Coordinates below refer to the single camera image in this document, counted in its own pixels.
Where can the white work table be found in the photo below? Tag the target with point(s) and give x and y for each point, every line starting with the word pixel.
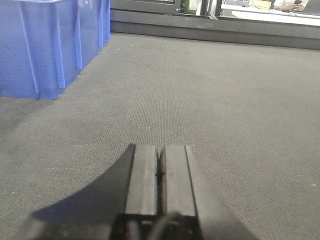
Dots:
pixel 270 15

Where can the black metal frame cart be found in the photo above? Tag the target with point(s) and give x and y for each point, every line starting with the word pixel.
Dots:
pixel 171 7

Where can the person in white shirt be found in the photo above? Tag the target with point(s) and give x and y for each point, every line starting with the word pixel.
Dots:
pixel 291 5

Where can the grey laptop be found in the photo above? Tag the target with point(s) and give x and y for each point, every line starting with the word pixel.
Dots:
pixel 312 8

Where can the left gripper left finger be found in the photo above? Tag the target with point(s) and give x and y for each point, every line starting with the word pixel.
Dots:
pixel 91 212

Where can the blue plastic crate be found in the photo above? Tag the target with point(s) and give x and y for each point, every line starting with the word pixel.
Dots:
pixel 45 44

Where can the dark conveyor side rail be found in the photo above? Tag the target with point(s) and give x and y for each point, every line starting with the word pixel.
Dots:
pixel 223 30

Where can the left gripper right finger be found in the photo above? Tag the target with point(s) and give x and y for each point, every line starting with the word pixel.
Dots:
pixel 188 191

